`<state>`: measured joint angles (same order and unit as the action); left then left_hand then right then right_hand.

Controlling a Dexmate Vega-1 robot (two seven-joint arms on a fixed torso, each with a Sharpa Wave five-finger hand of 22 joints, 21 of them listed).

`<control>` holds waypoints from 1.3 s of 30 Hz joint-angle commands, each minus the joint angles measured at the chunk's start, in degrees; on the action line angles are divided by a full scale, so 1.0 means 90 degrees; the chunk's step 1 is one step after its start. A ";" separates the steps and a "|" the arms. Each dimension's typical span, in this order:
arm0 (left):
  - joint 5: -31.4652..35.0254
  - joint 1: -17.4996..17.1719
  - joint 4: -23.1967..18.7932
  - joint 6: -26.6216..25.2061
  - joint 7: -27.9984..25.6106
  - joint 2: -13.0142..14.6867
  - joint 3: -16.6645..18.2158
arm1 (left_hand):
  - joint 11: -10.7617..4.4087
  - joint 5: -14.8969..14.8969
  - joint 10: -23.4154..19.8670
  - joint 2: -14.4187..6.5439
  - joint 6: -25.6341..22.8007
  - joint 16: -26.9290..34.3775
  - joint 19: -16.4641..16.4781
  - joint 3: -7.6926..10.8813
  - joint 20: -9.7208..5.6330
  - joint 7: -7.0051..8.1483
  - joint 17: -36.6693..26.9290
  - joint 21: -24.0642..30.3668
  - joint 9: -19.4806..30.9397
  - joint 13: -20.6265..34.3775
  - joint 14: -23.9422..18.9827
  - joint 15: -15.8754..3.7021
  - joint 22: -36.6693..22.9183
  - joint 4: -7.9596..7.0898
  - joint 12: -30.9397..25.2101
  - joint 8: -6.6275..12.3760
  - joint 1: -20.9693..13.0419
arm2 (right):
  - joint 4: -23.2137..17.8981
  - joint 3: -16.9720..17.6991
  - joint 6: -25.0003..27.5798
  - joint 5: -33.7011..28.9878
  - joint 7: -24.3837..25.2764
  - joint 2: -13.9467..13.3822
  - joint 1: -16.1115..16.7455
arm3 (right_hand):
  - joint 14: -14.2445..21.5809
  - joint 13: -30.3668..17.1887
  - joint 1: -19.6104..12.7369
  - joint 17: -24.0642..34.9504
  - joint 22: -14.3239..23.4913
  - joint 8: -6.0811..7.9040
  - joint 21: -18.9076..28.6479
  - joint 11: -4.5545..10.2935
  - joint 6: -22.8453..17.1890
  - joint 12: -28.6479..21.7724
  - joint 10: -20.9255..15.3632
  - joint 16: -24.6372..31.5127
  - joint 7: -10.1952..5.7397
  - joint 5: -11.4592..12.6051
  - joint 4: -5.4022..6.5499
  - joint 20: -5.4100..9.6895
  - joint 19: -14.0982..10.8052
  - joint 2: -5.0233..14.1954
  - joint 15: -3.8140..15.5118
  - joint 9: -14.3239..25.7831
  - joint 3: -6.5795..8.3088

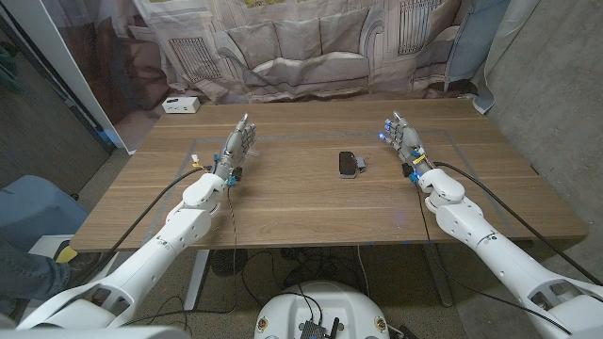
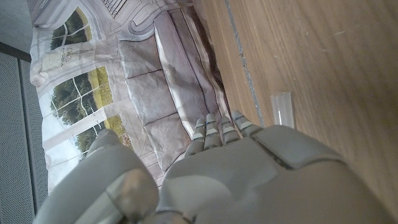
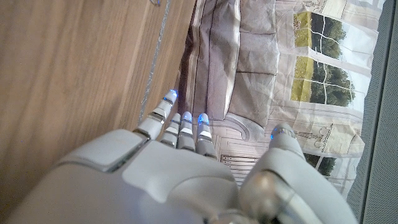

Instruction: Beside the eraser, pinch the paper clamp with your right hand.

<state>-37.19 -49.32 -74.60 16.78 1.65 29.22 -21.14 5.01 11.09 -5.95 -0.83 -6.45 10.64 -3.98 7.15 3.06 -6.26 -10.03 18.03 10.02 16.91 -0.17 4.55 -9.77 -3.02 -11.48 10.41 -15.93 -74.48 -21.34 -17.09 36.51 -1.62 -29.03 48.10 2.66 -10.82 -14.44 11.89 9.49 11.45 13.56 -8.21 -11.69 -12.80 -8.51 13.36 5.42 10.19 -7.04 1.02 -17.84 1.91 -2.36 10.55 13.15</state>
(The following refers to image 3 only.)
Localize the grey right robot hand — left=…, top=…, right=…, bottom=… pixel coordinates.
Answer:
left=4, top=89, right=358, bottom=224

